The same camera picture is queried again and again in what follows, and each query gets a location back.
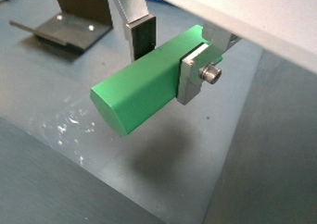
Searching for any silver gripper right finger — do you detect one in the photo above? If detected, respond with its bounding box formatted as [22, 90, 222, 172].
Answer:
[176, 21, 240, 105]

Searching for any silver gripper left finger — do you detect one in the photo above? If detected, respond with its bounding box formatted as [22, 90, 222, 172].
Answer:
[113, 0, 156, 61]

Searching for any green hexagonal prism block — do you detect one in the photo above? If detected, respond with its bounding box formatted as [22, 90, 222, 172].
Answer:
[89, 24, 224, 138]

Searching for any black curved cradle stand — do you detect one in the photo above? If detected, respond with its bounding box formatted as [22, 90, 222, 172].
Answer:
[9, 0, 112, 52]

